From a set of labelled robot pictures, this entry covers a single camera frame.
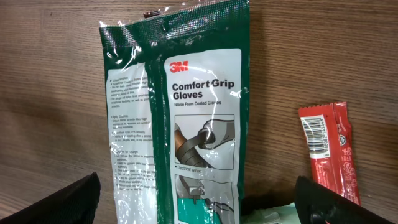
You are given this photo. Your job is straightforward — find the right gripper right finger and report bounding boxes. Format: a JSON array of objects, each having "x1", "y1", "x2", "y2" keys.
[{"x1": 294, "y1": 176, "x2": 393, "y2": 224}]

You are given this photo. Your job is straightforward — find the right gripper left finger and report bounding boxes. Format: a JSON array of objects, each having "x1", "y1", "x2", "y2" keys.
[{"x1": 1, "y1": 172, "x2": 101, "y2": 224}]

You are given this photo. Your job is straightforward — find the red white tube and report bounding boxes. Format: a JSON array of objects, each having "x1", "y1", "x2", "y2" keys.
[{"x1": 298, "y1": 102, "x2": 361, "y2": 205}]

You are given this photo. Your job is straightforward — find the green package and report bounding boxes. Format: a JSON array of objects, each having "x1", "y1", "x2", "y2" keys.
[{"x1": 99, "y1": 0, "x2": 250, "y2": 224}]

